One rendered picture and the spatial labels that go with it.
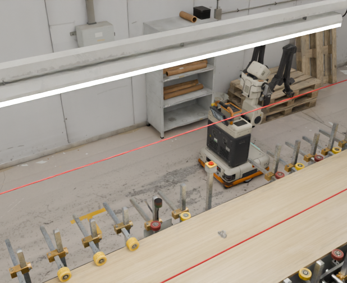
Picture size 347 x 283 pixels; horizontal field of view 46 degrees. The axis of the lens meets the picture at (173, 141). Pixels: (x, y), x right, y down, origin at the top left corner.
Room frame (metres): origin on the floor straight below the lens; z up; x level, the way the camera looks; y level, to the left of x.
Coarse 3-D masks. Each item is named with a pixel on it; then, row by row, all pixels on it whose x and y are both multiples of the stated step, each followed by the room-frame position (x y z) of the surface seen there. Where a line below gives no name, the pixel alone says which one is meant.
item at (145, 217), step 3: (132, 198) 2.61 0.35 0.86; (132, 201) 2.57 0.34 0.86; (135, 201) 2.57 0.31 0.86; (135, 204) 2.53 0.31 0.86; (138, 204) 2.53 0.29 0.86; (135, 207) 2.51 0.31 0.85; (138, 207) 2.50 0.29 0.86; (138, 210) 2.47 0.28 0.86; (141, 210) 2.46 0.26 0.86; (141, 213) 2.42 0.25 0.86; (144, 213) 2.42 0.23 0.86; (141, 216) 2.42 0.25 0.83; (144, 216) 2.39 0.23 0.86; (147, 216) 2.39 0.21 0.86; (144, 219) 2.38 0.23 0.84; (147, 219) 2.36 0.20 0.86; (153, 231) 2.25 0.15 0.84; (156, 231) 2.24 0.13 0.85
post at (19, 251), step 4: (20, 248) 1.82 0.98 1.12; (16, 252) 1.79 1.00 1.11; (20, 252) 1.80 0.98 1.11; (20, 256) 1.79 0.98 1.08; (20, 260) 1.79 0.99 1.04; (24, 260) 1.80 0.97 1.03; (20, 264) 1.79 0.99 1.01; (24, 264) 1.80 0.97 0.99; (28, 272) 1.80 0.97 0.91; (24, 276) 1.79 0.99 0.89; (28, 276) 1.80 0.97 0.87; (28, 280) 1.80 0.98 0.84
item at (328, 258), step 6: (324, 258) 2.07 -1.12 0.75; (330, 258) 2.11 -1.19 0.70; (312, 264) 2.00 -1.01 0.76; (324, 264) 2.08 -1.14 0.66; (330, 264) 2.12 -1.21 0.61; (312, 270) 2.01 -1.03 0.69; (324, 270) 2.09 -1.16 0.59; (294, 276) 1.90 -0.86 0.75; (282, 282) 1.84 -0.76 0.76; (294, 282) 1.91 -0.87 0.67; (300, 282) 1.95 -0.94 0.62
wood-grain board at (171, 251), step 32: (256, 192) 2.64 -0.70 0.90; (288, 192) 2.64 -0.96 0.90; (320, 192) 2.64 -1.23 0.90; (192, 224) 2.26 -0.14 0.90; (224, 224) 2.26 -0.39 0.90; (256, 224) 2.26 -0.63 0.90; (288, 224) 2.26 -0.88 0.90; (320, 224) 2.26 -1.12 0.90; (128, 256) 1.95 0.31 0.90; (160, 256) 1.95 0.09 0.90; (192, 256) 1.95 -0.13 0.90; (224, 256) 1.95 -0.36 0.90; (256, 256) 1.95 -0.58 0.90; (288, 256) 1.95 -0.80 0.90; (320, 256) 1.95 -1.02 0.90
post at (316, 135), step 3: (315, 135) 3.25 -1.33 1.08; (318, 135) 3.24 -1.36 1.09; (315, 138) 3.24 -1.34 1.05; (318, 138) 3.25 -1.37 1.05; (315, 141) 3.24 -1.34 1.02; (312, 144) 3.26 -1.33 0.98; (315, 144) 3.23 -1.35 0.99; (312, 147) 3.25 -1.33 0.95; (315, 147) 3.24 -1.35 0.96; (312, 150) 3.24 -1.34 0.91; (315, 150) 3.24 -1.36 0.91; (312, 153) 3.24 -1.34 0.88; (315, 153) 3.25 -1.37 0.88; (309, 162) 3.25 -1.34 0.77; (312, 162) 3.24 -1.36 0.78; (309, 165) 3.24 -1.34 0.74
